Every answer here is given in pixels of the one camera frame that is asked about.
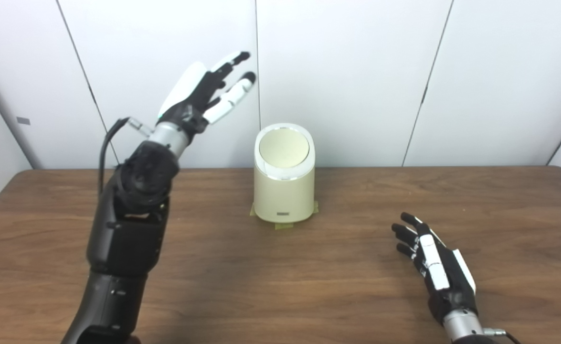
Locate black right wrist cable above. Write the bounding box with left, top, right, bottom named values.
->
left=483, top=327, right=522, bottom=344

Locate cream round bin lid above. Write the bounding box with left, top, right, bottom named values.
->
left=259, top=129, right=310, bottom=168

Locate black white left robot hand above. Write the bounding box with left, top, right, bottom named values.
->
left=156, top=51, right=257, bottom=141

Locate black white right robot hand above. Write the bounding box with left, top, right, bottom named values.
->
left=391, top=212, right=477, bottom=325

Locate cream-colored round bin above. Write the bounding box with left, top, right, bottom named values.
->
left=254, top=123, right=316, bottom=223

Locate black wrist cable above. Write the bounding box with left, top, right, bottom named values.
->
left=483, top=327, right=522, bottom=344
left=98, top=116, right=154, bottom=196

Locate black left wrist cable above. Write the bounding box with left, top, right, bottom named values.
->
left=98, top=116, right=154, bottom=196

